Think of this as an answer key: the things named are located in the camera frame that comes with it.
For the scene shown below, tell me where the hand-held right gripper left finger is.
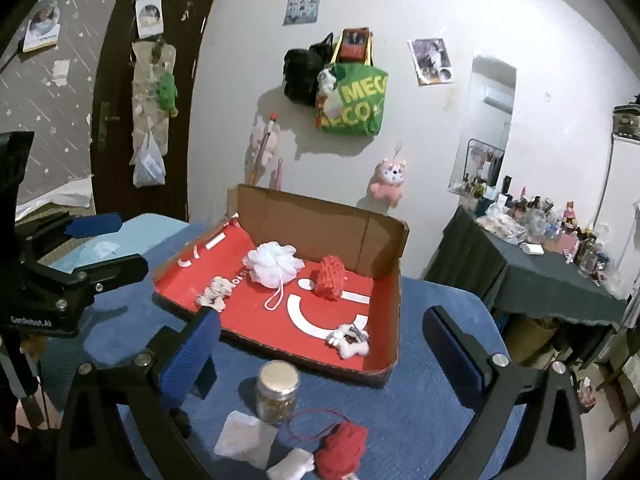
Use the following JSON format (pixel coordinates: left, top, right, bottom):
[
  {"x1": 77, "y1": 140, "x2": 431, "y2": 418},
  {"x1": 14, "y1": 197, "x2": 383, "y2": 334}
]
[{"x1": 56, "y1": 306, "x2": 223, "y2": 480}]

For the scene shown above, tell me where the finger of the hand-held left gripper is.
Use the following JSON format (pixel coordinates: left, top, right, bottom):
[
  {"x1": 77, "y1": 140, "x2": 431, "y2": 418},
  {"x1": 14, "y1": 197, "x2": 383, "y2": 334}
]
[
  {"x1": 16, "y1": 214, "x2": 123, "y2": 261},
  {"x1": 50, "y1": 254, "x2": 149, "y2": 321}
]

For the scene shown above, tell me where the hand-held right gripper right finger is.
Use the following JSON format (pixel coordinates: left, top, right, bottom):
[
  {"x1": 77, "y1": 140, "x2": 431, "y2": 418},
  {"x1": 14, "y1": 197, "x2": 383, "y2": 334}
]
[{"x1": 423, "y1": 305, "x2": 587, "y2": 480}]

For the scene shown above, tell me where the cardboard box with red lining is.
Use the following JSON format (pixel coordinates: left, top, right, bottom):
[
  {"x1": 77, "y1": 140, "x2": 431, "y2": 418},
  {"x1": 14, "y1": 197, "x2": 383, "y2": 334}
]
[{"x1": 151, "y1": 184, "x2": 410, "y2": 390}]

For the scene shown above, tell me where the cream crochet flower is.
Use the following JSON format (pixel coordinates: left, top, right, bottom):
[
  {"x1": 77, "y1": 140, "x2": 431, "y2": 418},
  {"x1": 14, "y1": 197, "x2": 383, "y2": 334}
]
[{"x1": 195, "y1": 276, "x2": 233, "y2": 309}]

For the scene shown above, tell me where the white plush bone with bow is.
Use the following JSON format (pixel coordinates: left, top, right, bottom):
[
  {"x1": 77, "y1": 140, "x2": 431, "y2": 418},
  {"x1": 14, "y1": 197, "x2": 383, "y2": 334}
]
[{"x1": 326, "y1": 324, "x2": 371, "y2": 360}]

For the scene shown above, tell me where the white mesh bath pouf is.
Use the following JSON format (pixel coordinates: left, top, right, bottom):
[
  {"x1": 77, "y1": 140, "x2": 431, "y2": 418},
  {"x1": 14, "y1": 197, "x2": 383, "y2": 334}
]
[{"x1": 242, "y1": 241, "x2": 304, "y2": 311}]

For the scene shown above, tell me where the red mesh bath pouf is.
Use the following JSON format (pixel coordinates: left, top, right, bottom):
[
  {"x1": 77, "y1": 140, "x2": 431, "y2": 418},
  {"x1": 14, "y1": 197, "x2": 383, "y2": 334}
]
[{"x1": 311, "y1": 255, "x2": 348, "y2": 302}]

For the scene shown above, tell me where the red yarn ball with string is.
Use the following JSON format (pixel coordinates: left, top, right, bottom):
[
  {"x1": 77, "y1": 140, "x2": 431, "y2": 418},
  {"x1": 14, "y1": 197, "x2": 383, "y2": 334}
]
[{"x1": 287, "y1": 408, "x2": 368, "y2": 480}]

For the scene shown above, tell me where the plain white plush bone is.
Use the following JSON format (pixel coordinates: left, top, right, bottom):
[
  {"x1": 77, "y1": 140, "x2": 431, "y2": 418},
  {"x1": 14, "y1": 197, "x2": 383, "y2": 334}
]
[{"x1": 266, "y1": 447, "x2": 317, "y2": 480}]

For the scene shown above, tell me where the light blue bedsheet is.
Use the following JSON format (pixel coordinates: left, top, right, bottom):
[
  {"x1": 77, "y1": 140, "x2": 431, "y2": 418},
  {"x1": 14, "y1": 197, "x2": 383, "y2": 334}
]
[{"x1": 50, "y1": 212, "x2": 186, "y2": 273}]

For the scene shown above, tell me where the white paper sheet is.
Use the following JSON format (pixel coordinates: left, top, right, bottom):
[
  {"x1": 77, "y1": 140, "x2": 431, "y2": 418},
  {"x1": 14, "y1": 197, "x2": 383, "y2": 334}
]
[{"x1": 15, "y1": 175, "x2": 96, "y2": 221}]

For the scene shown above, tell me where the clear plastic bag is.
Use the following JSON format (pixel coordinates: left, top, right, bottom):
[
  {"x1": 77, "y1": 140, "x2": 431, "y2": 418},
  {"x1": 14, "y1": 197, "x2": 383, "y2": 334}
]
[{"x1": 132, "y1": 130, "x2": 167, "y2": 188}]

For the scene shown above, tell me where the glass jar with gold lid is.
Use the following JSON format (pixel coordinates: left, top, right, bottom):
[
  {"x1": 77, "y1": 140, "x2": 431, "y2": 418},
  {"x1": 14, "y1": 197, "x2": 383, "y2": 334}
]
[{"x1": 255, "y1": 360, "x2": 301, "y2": 426}]

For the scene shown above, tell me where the blue terry towel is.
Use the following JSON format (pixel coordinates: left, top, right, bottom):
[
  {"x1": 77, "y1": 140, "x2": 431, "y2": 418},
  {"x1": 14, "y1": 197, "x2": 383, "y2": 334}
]
[{"x1": 37, "y1": 220, "x2": 531, "y2": 480}]

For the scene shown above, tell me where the white cotton pad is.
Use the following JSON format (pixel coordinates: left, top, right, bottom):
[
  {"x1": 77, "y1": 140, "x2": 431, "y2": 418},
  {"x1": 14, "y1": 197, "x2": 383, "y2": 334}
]
[{"x1": 213, "y1": 410, "x2": 278, "y2": 470}]

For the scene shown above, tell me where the dresser with dark cloth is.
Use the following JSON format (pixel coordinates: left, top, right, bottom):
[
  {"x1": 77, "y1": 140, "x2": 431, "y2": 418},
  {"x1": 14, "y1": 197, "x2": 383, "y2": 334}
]
[{"x1": 425, "y1": 205, "x2": 631, "y2": 331}]

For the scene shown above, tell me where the hanging door organizer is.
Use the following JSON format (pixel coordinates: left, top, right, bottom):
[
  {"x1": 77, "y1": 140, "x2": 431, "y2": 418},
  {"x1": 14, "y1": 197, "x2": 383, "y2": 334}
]
[{"x1": 129, "y1": 40, "x2": 178, "y2": 166}]

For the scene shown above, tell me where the green plush toy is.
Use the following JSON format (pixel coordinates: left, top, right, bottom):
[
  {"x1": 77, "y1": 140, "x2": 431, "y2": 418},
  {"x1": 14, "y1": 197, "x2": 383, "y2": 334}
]
[{"x1": 155, "y1": 72, "x2": 179, "y2": 118}]

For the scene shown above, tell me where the cluttered dresser table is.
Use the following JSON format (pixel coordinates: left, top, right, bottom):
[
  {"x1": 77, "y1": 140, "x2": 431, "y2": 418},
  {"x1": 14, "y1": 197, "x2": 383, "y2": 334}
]
[{"x1": 450, "y1": 137, "x2": 640, "y2": 286}]

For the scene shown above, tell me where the dark wooden door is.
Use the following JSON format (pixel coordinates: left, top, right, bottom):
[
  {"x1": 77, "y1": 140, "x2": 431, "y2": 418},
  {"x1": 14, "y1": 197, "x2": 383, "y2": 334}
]
[{"x1": 90, "y1": 0, "x2": 221, "y2": 223}]

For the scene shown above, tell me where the pale pink plush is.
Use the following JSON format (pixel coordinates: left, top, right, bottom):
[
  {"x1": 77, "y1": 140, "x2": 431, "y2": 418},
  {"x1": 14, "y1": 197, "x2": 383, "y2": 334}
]
[{"x1": 247, "y1": 120, "x2": 283, "y2": 171}]

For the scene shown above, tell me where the pink plush cat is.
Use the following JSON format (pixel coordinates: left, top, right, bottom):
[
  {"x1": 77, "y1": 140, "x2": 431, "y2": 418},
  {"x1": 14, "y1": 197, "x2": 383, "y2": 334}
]
[{"x1": 368, "y1": 157, "x2": 408, "y2": 209}]

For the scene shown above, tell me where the stick with orange tip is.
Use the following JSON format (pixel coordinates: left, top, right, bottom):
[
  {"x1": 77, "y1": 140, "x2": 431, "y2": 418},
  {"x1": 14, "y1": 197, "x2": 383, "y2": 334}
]
[{"x1": 250, "y1": 112, "x2": 279, "y2": 186}]

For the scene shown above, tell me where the photo on door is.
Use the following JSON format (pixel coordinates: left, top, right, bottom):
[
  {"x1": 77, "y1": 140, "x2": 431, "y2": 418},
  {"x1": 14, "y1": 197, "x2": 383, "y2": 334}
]
[{"x1": 135, "y1": 0, "x2": 165, "y2": 40}]

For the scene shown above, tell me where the white wardrobe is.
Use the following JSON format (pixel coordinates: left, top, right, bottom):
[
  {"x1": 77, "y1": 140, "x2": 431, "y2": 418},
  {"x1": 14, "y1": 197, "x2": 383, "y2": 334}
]
[{"x1": 607, "y1": 135, "x2": 640, "y2": 211}]

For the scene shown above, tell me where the black bag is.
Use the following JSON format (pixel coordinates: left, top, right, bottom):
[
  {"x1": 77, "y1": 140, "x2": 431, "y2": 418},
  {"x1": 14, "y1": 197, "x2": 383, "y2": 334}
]
[{"x1": 282, "y1": 32, "x2": 335, "y2": 107}]

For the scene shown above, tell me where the green tote bag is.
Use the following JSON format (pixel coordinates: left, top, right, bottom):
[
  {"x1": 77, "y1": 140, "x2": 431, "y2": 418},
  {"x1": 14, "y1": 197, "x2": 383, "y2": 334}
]
[{"x1": 315, "y1": 62, "x2": 390, "y2": 137}]

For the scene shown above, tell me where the dark case on wardrobe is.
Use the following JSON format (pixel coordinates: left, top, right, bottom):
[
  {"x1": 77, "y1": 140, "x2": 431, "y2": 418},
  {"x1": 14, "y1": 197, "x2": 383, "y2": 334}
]
[{"x1": 612, "y1": 95, "x2": 640, "y2": 141}]

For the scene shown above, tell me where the red box in tote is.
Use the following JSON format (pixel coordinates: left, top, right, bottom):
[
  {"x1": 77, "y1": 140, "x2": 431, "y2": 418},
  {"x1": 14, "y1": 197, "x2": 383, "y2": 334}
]
[{"x1": 336, "y1": 27, "x2": 375, "y2": 66}]

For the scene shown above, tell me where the door handle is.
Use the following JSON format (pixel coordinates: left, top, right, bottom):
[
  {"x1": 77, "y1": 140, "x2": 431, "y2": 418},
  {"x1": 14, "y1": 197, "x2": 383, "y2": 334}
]
[{"x1": 97, "y1": 101, "x2": 121, "y2": 148}]

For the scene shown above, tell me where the portrait wall poster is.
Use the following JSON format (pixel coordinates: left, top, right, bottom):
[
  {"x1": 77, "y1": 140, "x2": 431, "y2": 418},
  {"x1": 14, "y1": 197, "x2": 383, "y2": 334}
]
[{"x1": 22, "y1": 0, "x2": 63, "y2": 53}]

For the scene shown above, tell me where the wall mirror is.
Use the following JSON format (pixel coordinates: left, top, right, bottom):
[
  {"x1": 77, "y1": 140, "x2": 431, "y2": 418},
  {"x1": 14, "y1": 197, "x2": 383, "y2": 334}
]
[{"x1": 447, "y1": 55, "x2": 518, "y2": 201}]

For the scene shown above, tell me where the white plush keychain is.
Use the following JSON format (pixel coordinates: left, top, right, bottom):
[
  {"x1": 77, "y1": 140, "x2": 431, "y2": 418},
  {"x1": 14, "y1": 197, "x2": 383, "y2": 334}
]
[{"x1": 316, "y1": 67, "x2": 341, "y2": 111}]

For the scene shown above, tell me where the wall photo poster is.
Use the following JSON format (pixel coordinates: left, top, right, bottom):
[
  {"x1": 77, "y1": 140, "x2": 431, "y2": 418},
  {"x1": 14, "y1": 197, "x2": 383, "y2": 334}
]
[{"x1": 407, "y1": 37, "x2": 455, "y2": 86}]

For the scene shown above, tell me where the small blue wall poster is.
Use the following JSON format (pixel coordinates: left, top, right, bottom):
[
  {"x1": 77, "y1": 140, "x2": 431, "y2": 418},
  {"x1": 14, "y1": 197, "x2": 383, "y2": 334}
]
[{"x1": 282, "y1": 0, "x2": 322, "y2": 27}]

